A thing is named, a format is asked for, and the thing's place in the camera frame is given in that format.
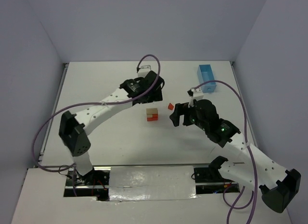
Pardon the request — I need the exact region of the plain red wood block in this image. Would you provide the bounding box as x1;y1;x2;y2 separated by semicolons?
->
168;103;174;110

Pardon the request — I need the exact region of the long natural wood block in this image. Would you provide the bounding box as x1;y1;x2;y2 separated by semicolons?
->
146;108;158;115

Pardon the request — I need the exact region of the light blue plastic box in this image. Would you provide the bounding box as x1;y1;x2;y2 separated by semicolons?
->
197;65;216;93

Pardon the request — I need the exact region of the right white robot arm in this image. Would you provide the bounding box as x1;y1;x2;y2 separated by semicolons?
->
169;99;301;213

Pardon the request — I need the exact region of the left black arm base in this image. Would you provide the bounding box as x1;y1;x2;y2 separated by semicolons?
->
62;169;110;201

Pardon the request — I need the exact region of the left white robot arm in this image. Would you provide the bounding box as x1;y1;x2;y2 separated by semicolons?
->
59;70;165;184

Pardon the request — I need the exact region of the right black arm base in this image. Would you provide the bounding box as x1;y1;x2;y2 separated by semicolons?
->
191;156;239;195

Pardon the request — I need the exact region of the silver tape strip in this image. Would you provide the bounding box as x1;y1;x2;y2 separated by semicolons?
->
109;166;197;201

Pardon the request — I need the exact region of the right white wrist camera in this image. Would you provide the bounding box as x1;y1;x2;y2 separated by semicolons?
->
187;88;204;107

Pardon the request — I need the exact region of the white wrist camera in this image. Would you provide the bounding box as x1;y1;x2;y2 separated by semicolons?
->
137;65;152;78
187;88;204;107

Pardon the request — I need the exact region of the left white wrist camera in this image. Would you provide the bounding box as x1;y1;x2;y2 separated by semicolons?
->
137;65;152;78

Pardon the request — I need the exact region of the aluminium table edge rail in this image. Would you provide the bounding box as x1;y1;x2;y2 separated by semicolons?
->
230;61;258;148

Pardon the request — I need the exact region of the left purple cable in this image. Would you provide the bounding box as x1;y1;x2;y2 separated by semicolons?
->
32;54;161;198

